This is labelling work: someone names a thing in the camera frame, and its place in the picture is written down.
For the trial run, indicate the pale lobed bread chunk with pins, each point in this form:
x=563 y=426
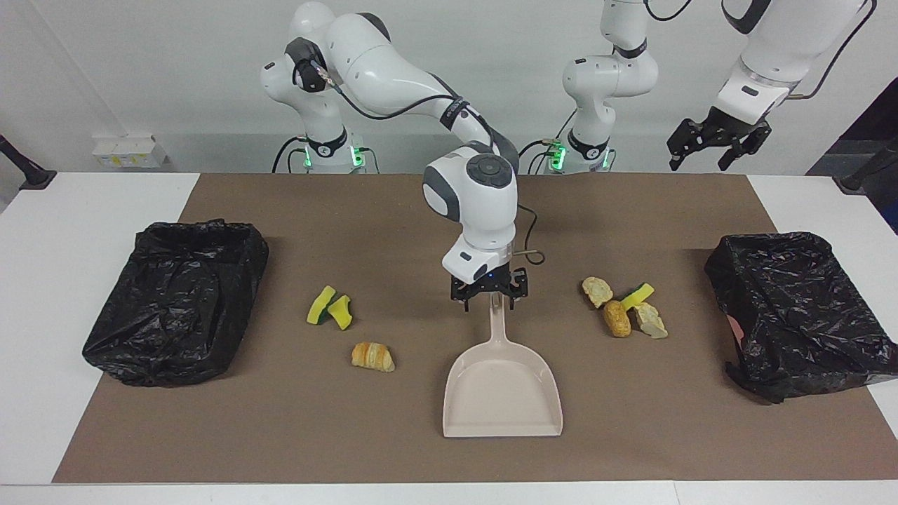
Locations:
x=597 y=291

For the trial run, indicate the curved yellow sponge piece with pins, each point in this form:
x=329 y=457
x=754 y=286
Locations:
x=342 y=312

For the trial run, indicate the black-bagged trash bin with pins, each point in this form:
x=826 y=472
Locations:
x=175 y=301

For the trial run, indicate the brown table mat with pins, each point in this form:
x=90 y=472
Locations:
x=449 y=463

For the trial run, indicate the white wall socket box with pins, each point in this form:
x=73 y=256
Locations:
x=126 y=151

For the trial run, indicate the black-bagged bin with pink patch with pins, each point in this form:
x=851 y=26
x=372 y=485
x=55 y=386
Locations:
x=793 y=308

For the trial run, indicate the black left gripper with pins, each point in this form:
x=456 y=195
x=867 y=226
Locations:
x=726 y=130

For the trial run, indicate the beige plastic dustpan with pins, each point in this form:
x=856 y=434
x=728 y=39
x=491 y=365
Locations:
x=501 y=393

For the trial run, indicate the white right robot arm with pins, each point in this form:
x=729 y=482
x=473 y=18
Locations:
x=477 y=189

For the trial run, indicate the yellow green sponge block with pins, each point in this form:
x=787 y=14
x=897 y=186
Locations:
x=637 y=296

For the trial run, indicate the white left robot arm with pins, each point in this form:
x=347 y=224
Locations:
x=610 y=77

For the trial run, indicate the yellow sponge piece green stripe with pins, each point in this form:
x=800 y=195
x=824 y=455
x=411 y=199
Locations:
x=319 y=305

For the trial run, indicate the brown bread roll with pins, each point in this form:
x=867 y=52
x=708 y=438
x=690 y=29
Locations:
x=617 y=319

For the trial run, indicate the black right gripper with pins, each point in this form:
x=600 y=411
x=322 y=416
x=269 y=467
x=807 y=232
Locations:
x=491 y=282

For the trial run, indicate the orange striped croissant piece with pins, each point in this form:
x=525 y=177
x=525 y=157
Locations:
x=372 y=356

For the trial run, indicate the pale squarish bread chunk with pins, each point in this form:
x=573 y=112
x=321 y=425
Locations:
x=651 y=320

